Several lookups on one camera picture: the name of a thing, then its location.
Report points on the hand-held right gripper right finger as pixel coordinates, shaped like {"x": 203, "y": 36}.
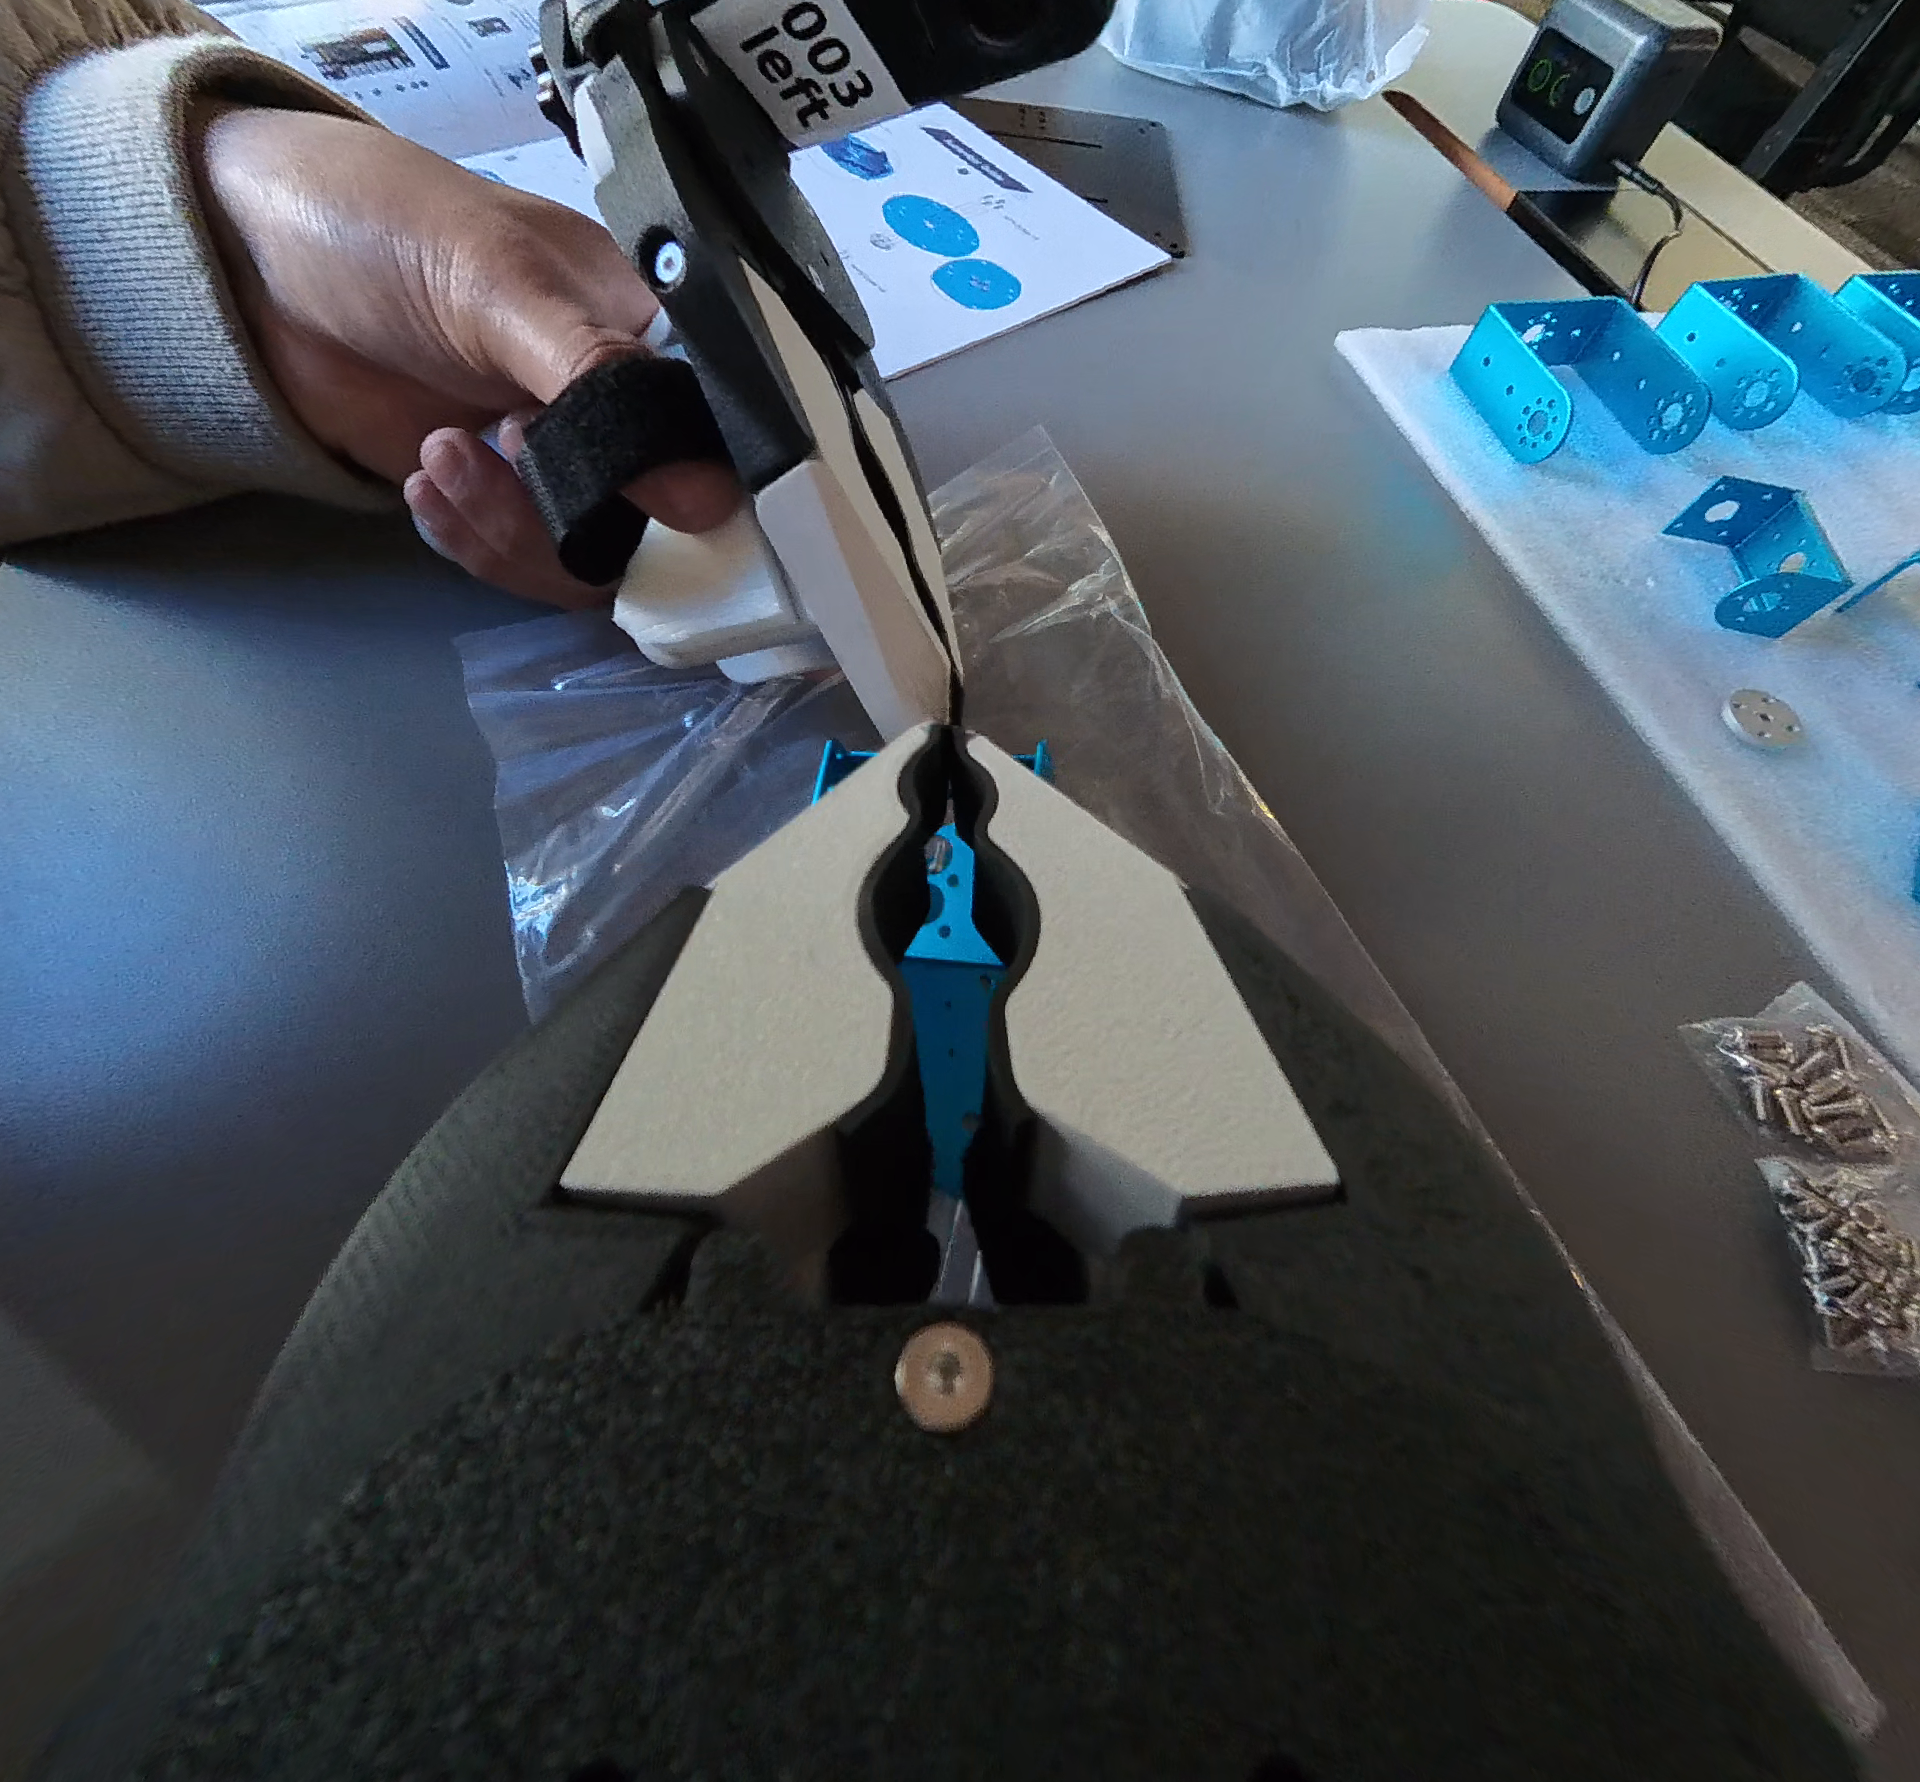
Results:
{"x": 1186, "y": 1063}

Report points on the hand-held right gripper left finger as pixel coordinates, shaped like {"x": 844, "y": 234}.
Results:
{"x": 721, "y": 1063}

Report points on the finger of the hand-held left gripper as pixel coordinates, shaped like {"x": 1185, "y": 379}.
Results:
{"x": 855, "y": 567}
{"x": 925, "y": 537}

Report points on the blue U-shaped metal bracket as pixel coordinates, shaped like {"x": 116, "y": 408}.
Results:
{"x": 953, "y": 921}

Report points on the grey desk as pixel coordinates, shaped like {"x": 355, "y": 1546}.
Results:
{"x": 1351, "y": 761}

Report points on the person's left hand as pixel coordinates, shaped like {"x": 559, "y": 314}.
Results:
{"x": 406, "y": 297}

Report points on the clear plastic bag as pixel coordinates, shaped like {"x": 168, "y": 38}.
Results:
{"x": 1052, "y": 567}

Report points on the black metal plate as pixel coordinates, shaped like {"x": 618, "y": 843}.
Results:
{"x": 1113, "y": 162}

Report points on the white paper sheet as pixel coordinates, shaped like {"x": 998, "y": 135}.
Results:
{"x": 1052, "y": 252}

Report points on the white foam tray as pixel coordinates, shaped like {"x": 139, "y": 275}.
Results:
{"x": 1499, "y": 493}

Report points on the pile of clear screw bags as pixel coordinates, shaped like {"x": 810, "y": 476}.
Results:
{"x": 1831, "y": 1167}

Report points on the small silver round disc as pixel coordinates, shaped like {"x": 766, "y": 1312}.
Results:
{"x": 1762, "y": 719}

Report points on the grey timer device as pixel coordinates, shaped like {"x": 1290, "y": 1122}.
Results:
{"x": 1621, "y": 55}

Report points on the blue plate with standoff legs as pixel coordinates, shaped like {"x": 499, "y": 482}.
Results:
{"x": 1890, "y": 579}

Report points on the blue rounded metal bracket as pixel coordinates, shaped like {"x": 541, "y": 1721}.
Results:
{"x": 1890, "y": 314}
{"x": 1591, "y": 341}
{"x": 1786, "y": 328}

